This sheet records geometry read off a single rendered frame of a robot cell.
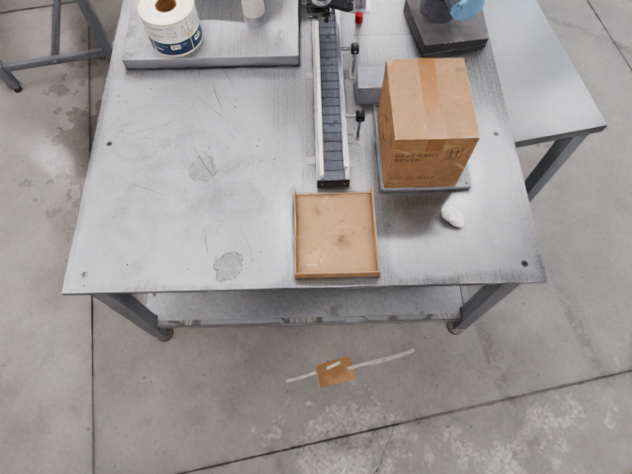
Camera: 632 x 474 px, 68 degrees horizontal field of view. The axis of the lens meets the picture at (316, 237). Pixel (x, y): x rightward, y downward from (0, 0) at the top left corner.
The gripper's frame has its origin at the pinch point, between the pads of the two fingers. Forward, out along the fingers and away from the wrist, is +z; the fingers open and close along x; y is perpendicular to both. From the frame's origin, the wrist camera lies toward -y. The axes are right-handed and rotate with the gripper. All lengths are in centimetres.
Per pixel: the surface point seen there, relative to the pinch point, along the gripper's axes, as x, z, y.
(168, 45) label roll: 11, -6, 58
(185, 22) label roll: 4, -11, 50
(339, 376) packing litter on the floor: 150, 22, -4
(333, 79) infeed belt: 24.8, -7.9, -1.9
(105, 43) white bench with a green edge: -21, 91, 122
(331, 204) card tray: 70, -28, 0
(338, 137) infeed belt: 47, -21, -3
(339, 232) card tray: 79, -34, -2
